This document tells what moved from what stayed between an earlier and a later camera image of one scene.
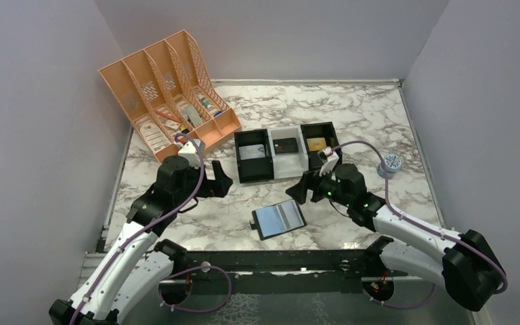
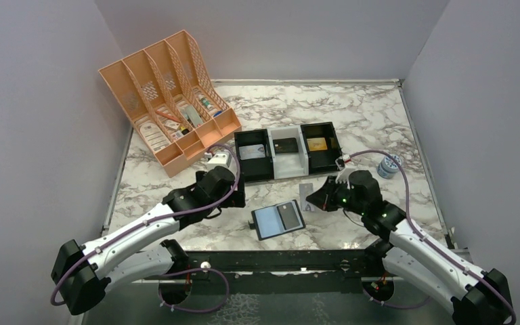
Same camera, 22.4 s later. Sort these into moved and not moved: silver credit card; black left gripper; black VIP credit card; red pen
Moved: black left gripper
Not moved: silver credit card; black VIP credit card; red pen
